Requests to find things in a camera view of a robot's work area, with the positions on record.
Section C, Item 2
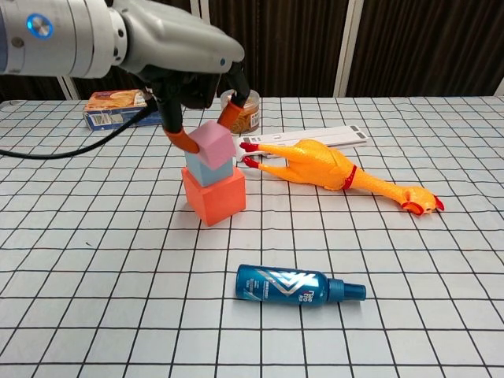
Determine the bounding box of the blue spray bottle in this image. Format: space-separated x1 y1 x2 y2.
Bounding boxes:
235 264 367 306

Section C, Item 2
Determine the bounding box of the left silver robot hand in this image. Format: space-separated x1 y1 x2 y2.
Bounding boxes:
106 0 251 154

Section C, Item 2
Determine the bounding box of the light blue foam cube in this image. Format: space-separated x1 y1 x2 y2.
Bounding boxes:
183 151 234 187

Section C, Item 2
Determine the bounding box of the clear jar of rubber bands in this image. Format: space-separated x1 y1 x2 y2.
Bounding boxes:
220 89 261 134

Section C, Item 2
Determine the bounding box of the orange foam cube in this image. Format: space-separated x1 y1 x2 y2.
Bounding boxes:
180 165 248 227

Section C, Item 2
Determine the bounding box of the orange snack box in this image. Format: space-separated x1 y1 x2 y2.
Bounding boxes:
82 89 165 131

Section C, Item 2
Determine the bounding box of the checkered tablecloth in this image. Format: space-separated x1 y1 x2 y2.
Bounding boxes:
0 95 504 378

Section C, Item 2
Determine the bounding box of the pink foam cube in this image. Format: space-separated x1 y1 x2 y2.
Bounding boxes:
187 120 236 169

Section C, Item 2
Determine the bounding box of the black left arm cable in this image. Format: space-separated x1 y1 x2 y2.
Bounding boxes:
0 100 158 160

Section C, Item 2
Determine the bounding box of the yellow rubber chicken toy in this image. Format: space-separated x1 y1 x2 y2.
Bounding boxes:
239 138 445 217

